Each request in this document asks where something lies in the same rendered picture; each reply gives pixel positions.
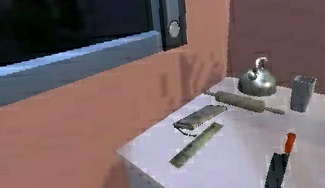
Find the green flat ruler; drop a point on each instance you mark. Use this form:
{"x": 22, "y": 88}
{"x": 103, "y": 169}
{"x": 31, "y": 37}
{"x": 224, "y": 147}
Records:
{"x": 196, "y": 144}

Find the wooden rolling pin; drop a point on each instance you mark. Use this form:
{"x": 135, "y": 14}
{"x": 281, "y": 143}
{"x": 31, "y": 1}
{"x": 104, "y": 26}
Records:
{"x": 241, "y": 101}

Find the silver metal kettle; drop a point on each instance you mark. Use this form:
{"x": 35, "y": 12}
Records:
{"x": 257, "y": 82}

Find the white table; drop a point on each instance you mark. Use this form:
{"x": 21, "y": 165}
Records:
{"x": 243, "y": 147}

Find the grey cup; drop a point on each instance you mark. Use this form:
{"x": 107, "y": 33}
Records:
{"x": 302, "y": 94}

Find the dark window with grey frame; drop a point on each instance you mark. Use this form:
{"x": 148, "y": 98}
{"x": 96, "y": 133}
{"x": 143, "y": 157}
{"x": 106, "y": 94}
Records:
{"x": 64, "y": 42}

